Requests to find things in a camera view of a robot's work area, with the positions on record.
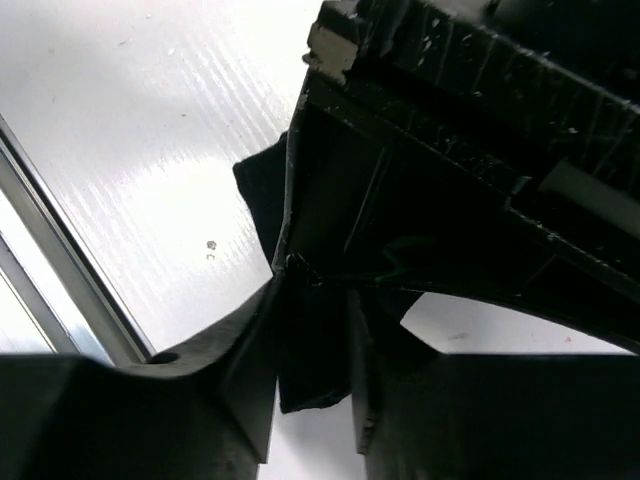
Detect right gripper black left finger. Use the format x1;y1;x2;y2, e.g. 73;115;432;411
117;277;280;479

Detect black sock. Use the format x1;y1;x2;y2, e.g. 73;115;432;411
232;132;426;415

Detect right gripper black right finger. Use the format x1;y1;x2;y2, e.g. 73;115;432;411
348;290;450;479

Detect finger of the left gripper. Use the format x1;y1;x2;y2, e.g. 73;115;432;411
274;72;639;350

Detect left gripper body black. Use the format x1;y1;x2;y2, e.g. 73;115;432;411
306;1;639;225

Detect aluminium frame rail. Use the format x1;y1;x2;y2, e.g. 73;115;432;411
1;123;153;366

